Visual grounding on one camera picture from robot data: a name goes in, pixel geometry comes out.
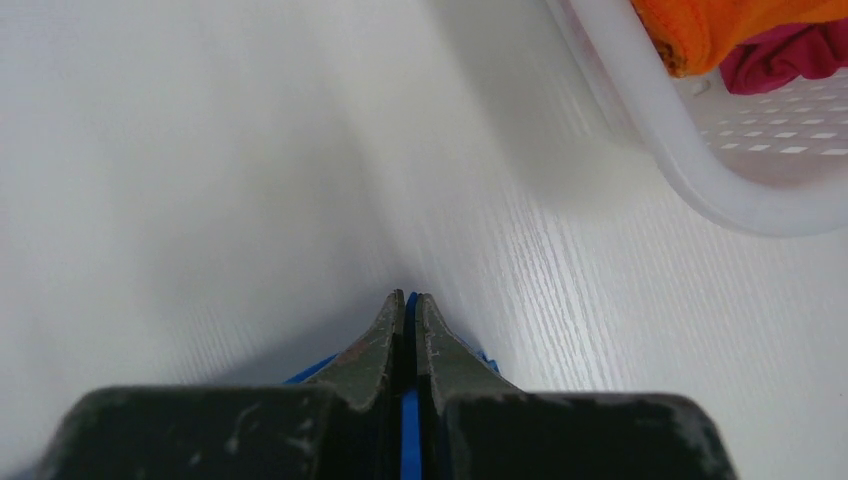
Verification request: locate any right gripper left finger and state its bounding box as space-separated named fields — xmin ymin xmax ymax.
xmin=36 ymin=290 xmax=406 ymax=479

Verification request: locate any white plastic basket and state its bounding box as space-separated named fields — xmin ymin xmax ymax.
xmin=549 ymin=1 xmax=847 ymax=237

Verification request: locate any magenta t shirt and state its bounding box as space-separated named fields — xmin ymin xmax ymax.
xmin=719 ymin=19 xmax=847 ymax=95

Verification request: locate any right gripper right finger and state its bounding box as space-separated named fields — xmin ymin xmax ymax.
xmin=415 ymin=294 xmax=736 ymax=479

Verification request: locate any orange t shirt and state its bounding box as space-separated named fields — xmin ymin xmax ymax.
xmin=631 ymin=0 xmax=847 ymax=78

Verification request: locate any blue t shirt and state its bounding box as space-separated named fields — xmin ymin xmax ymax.
xmin=286 ymin=290 xmax=509 ymax=479

